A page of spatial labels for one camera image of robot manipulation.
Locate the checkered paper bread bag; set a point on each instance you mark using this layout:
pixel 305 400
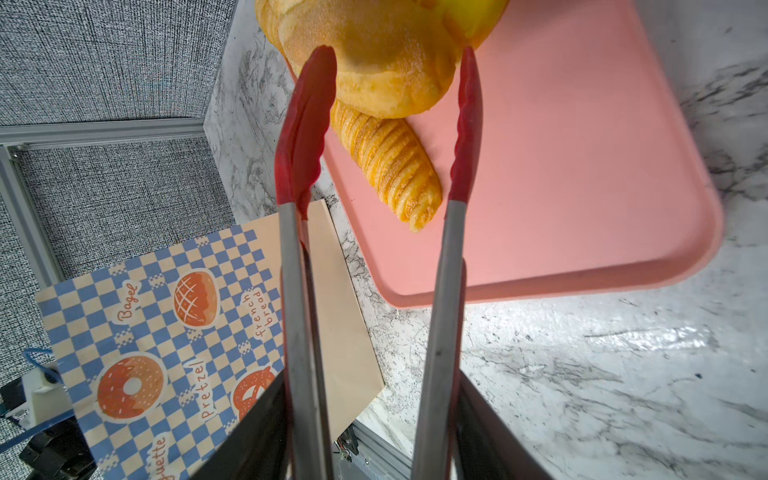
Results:
pixel 161 355

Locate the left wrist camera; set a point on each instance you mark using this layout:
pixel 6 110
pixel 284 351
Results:
pixel 44 399

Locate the pink plastic tray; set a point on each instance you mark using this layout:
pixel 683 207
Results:
pixel 589 179

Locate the long twisted bread stick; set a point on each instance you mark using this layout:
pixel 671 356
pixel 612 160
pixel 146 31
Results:
pixel 393 161

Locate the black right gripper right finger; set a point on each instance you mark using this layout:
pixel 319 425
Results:
pixel 485 448

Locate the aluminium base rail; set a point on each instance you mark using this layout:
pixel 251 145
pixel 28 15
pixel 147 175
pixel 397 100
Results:
pixel 359 453

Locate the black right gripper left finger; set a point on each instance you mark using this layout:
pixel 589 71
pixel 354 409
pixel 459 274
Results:
pixel 257 447

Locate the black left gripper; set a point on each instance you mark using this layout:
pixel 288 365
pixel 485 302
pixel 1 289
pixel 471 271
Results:
pixel 55 449

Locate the small yellow bread piece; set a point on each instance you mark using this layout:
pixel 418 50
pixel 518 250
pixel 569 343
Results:
pixel 470 22

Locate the oval french bread loaf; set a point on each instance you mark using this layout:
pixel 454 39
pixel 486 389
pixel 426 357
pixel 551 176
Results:
pixel 394 58

